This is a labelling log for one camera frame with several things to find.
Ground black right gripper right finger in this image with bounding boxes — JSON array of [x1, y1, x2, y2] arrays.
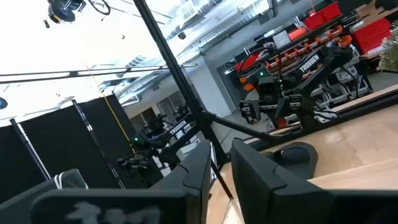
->
[[231, 138, 398, 224]]

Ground black folding partition screen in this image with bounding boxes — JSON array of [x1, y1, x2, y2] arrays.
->
[[0, 92, 139, 205]]

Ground white sign card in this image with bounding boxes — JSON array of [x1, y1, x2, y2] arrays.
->
[[272, 29, 292, 49]]

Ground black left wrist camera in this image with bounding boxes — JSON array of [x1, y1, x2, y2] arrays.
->
[[257, 76, 282, 98]]

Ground black beam with light strips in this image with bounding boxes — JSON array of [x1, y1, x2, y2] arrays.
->
[[0, 63, 199, 85]]

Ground black orange storage rack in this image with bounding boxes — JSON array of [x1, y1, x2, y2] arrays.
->
[[233, 24, 374, 103]]

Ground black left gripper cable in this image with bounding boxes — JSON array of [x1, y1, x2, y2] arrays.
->
[[237, 45, 283, 82]]

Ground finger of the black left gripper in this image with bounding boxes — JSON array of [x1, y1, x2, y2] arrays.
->
[[287, 93, 307, 114], [239, 99, 262, 123]]

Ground small green potted plant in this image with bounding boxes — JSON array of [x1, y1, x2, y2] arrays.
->
[[377, 20, 398, 73]]

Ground orange storage bin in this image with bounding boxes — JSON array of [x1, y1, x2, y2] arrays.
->
[[287, 27, 309, 42]]

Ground yellow hanging cable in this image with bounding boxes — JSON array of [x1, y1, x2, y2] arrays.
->
[[88, 70, 137, 155]]

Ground black metal table frame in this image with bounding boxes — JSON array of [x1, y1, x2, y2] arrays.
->
[[132, 0, 398, 202]]

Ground black rubber slide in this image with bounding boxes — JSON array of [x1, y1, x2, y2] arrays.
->
[[266, 141, 319, 180]]

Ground small red storage bin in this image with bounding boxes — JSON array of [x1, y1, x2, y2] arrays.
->
[[319, 1, 343, 22], [303, 11, 326, 31]]

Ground large red storage bin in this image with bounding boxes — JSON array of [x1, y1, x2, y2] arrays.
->
[[351, 17, 392, 54]]

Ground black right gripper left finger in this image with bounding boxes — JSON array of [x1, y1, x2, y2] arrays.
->
[[30, 139, 213, 224]]

